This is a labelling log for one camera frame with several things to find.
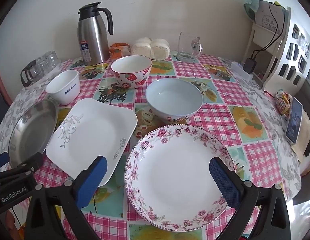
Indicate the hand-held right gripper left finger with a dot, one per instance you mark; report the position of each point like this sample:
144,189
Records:
93,180

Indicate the pink checkered tablecloth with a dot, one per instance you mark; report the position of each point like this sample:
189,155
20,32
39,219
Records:
220,115

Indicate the stainless steel thermos jug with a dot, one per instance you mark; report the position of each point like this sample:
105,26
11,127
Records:
92,35

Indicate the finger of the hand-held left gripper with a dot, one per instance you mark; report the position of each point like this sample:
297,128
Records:
29,163
0,160

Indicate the grey floral tablecloth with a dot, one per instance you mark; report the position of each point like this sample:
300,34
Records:
270,125

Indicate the white power strip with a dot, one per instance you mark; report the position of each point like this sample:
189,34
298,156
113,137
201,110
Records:
238,70

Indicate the clear glass mug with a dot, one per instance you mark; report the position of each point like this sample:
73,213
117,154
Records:
186,47

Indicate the white bowl with blue print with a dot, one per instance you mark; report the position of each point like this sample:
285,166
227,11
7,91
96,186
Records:
62,82

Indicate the stainless steel plate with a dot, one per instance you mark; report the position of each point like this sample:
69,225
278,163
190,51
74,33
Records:
32,130

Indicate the square white plate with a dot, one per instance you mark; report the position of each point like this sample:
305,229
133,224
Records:
92,132

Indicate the strawberry pattern bowl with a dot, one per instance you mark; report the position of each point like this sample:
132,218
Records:
131,66

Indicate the clear glass cup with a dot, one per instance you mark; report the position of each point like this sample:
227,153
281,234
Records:
43,65
53,58

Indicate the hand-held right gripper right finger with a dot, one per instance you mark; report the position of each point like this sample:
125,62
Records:
223,183

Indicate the smartphone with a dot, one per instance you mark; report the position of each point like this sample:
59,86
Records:
294,120

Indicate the white plastic shelf rack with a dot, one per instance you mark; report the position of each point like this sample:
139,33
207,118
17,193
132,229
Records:
277,62

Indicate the light blue bowl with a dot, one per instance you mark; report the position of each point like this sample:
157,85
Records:
173,97

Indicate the white printed paper box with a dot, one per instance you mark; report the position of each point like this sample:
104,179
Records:
266,17

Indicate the orange snack packet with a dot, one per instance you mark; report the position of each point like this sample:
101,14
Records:
118,51

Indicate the round pink floral plate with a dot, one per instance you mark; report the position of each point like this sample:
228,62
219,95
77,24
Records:
175,175

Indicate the teal cloth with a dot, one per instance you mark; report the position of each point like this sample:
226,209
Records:
251,6

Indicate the bag of white steamed buns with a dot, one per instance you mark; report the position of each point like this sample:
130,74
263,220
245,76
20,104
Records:
150,47

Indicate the black charger adapter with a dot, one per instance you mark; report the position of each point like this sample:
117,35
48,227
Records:
248,65

